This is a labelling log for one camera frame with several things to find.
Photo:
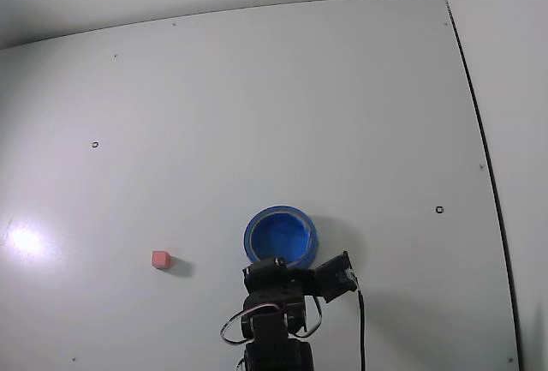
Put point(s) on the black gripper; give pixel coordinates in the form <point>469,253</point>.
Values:
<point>266,271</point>

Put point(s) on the small orange-red cube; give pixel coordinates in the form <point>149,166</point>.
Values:
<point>160,259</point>

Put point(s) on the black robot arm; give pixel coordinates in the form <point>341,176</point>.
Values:
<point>274,341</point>

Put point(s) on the blue tape roll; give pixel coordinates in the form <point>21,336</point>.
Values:
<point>278,238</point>

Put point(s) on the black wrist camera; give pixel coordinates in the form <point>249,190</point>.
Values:
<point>336,279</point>

